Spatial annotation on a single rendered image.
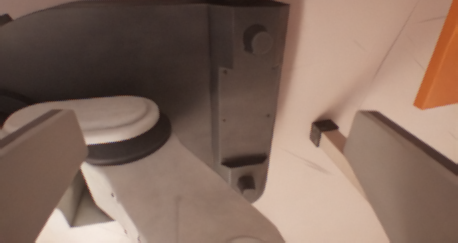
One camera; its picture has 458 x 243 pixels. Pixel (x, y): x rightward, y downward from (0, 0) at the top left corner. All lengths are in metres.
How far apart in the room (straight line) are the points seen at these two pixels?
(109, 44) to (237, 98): 0.25
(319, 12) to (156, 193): 0.61
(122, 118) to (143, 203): 0.12
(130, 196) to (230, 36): 0.29
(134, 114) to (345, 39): 0.63
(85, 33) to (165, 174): 0.28
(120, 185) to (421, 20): 0.92
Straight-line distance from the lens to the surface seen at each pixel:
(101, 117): 0.36
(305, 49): 0.73
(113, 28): 0.46
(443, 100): 0.66
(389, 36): 0.90
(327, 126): 0.86
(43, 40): 0.50
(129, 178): 0.33
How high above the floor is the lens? 0.61
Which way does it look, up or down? 57 degrees down
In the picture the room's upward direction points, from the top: 157 degrees clockwise
